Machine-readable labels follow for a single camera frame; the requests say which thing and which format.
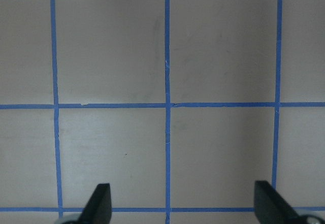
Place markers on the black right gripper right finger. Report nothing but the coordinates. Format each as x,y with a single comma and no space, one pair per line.
270,207

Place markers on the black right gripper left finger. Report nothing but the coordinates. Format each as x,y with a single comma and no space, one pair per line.
99,207

